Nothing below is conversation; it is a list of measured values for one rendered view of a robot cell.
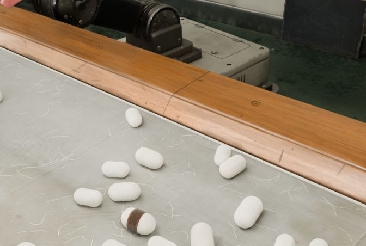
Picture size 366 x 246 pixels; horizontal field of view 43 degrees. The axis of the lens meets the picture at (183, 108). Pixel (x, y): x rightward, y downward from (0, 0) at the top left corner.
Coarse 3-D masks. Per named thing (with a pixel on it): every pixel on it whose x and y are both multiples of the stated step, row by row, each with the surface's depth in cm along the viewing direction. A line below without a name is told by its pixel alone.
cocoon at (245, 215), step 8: (248, 200) 47; (256, 200) 47; (240, 208) 46; (248, 208) 46; (256, 208) 46; (240, 216) 46; (248, 216) 46; (256, 216) 46; (240, 224) 46; (248, 224) 46
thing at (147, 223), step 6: (126, 210) 47; (126, 216) 46; (144, 216) 46; (150, 216) 46; (126, 222) 46; (144, 222) 45; (150, 222) 46; (138, 228) 45; (144, 228) 45; (150, 228) 46; (144, 234) 46
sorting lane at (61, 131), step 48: (0, 48) 87; (48, 96) 71; (96, 96) 71; (0, 144) 61; (48, 144) 60; (96, 144) 60; (144, 144) 60; (192, 144) 59; (0, 192) 53; (48, 192) 53; (144, 192) 52; (192, 192) 52; (240, 192) 51; (288, 192) 51; (336, 192) 50; (0, 240) 47; (48, 240) 46; (96, 240) 46; (144, 240) 46; (240, 240) 46; (336, 240) 45
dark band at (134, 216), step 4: (136, 208) 47; (132, 212) 46; (136, 212) 46; (140, 212) 46; (144, 212) 46; (132, 216) 46; (136, 216) 46; (140, 216) 46; (128, 220) 46; (132, 220) 46; (136, 220) 46; (128, 224) 46; (132, 224) 46; (136, 224) 46; (128, 228) 46; (132, 228) 46; (136, 228) 46; (136, 232) 46
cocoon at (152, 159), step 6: (138, 150) 55; (144, 150) 55; (150, 150) 55; (138, 156) 55; (144, 156) 55; (150, 156) 54; (156, 156) 54; (138, 162) 55; (144, 162) 55; (150, 162) 54; (156, 162) 54; (162, 162) 55; (156, 168) 55
